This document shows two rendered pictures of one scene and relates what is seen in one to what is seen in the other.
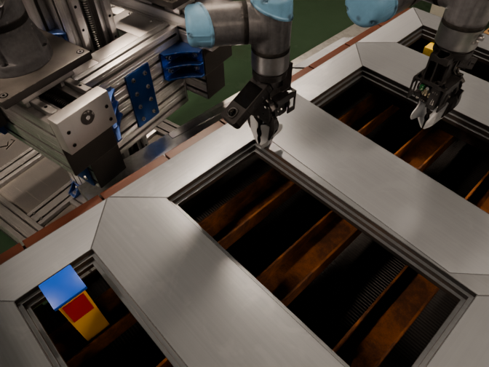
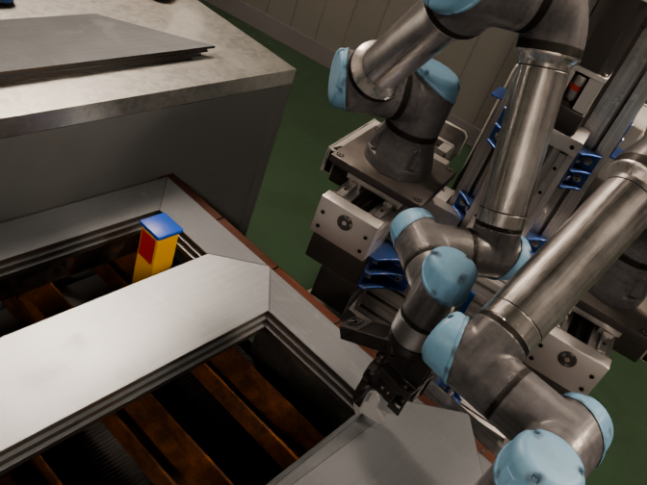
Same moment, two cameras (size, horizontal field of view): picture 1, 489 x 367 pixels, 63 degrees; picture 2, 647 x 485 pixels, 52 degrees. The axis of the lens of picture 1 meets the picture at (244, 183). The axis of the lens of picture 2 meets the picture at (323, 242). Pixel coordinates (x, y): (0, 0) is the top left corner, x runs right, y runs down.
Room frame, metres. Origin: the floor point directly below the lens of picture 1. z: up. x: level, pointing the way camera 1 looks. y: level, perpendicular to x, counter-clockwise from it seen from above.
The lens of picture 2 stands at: (0.28, -0.73, 1.71)
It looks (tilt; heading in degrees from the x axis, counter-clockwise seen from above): 36 degrees down; 72
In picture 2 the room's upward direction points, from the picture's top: 22 degrees clockwise
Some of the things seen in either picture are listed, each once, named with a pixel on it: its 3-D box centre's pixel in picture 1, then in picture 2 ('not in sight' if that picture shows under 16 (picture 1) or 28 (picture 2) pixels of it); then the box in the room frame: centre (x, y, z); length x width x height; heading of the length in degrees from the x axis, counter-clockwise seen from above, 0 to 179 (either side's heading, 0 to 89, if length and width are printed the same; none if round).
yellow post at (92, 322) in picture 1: (83, 312); (153, 267); (0.31, 0.32, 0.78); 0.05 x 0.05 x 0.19; 43
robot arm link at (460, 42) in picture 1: (460, 35); not in sight; (0.67, -0.40, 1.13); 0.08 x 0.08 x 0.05
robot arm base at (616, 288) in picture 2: not in sight; (619, 264); (1.18, 0.20, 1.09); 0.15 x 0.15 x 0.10
